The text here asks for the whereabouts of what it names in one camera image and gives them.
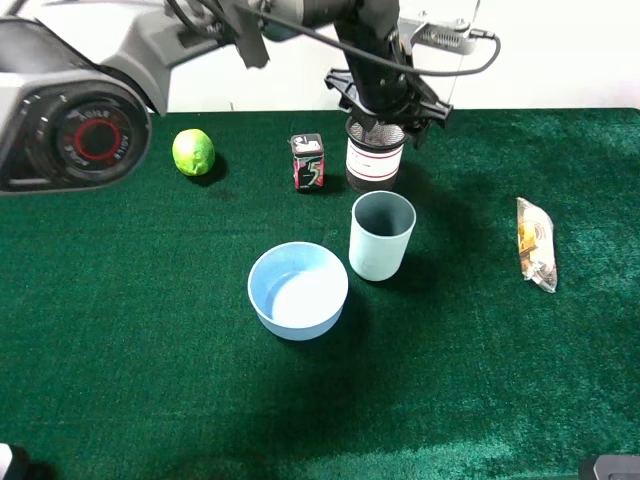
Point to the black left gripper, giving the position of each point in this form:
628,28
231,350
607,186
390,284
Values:
374,90

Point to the black mesh pen holder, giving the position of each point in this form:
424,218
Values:
373,157

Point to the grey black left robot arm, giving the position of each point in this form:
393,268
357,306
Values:
76,110

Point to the black white object bottom left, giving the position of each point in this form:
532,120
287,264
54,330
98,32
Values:
14,462

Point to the black red gum box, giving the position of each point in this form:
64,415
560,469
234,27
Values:
308,161

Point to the pale blue-green plastic cup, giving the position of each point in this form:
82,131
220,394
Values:
381,226

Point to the green lime fruit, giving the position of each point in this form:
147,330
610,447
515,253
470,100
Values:
193,152

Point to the clear wrapped snack packet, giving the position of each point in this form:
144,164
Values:
536,245

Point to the light blue plastic bowl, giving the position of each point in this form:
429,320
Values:
298,290

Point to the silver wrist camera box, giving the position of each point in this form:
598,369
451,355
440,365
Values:
449,36

